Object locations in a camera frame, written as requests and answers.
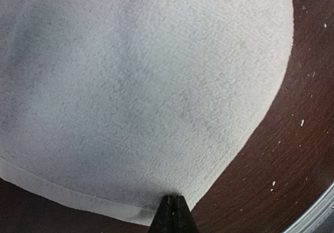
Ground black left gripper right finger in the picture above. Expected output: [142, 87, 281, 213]
[172, 196, 199, 233]

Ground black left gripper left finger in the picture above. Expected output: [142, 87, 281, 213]
[149, 195, 174, 233]

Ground white terry towel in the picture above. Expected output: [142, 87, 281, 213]
[1, 0, 293, 226]

